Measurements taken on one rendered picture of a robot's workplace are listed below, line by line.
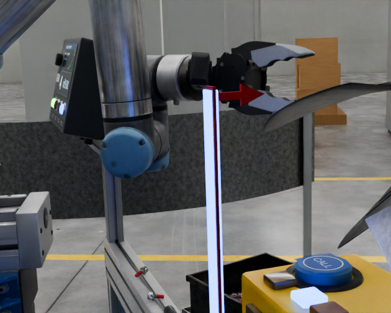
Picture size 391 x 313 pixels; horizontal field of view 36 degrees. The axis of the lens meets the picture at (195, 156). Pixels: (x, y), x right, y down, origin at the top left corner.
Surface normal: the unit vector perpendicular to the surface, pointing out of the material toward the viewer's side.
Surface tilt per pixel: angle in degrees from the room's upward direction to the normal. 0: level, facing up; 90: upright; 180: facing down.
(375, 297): 0
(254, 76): 90
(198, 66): 81
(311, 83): 90
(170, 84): 101
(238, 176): 90
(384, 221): 55
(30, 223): 90
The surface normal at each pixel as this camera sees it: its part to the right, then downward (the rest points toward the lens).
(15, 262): 0.10, 0.18
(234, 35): -0.11, 0.19
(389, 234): -0.50, -0.42
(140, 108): 0.60, 0.09
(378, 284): -0.04, -0.98
